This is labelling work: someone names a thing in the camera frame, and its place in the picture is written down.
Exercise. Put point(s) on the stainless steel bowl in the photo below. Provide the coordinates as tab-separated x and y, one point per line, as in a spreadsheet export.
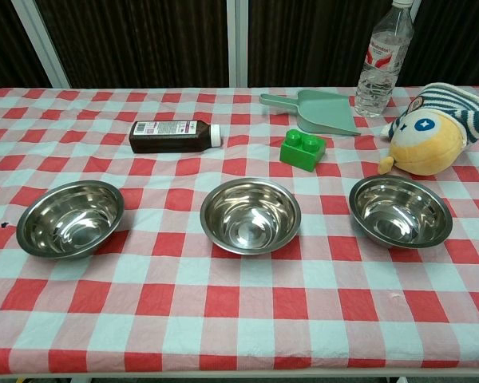
399	215
70	223
249	219

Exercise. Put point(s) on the green toy building block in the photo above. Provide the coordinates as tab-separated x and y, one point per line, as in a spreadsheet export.
301	153

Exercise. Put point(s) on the brown bottle white cap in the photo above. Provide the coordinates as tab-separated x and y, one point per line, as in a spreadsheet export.
167	139

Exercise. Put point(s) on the red white checkered tablecloth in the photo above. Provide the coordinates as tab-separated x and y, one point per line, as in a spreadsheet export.
239	303

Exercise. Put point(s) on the green plastic dustpan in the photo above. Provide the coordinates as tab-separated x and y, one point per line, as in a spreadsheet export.
323	115

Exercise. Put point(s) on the dark brown curtain panel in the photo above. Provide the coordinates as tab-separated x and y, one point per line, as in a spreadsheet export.
311	40
455	40
143	40
0	44

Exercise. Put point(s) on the clear plastic water bottle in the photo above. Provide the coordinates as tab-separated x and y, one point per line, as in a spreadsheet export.
377	80

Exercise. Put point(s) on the yellow plush toy striped hat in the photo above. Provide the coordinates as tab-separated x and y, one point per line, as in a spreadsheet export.
427	147

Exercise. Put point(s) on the white partition post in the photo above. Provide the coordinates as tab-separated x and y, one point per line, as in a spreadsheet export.
40	40
237	40

